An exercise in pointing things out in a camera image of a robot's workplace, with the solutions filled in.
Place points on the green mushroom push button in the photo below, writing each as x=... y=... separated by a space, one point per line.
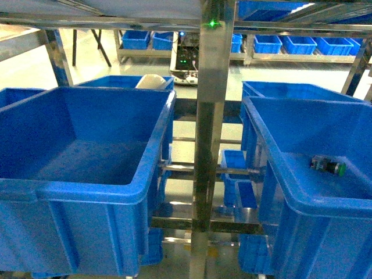
x=325 y=164

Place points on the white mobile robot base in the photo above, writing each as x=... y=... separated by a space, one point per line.
x=185 y=58

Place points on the white round object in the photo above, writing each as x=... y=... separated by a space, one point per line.
x=152 y=82

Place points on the blue bin behind left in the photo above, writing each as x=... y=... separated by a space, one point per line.
x=122 y=82

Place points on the blue bin holding red button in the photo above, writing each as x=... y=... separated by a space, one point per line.
x=79 y=178

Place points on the blue bin behind right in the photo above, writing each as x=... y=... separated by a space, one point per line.
x=292 y=91

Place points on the blue bin holding green button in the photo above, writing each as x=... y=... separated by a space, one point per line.
x=318 y=224

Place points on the steel rack upright post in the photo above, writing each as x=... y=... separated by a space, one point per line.
x=217 y=24

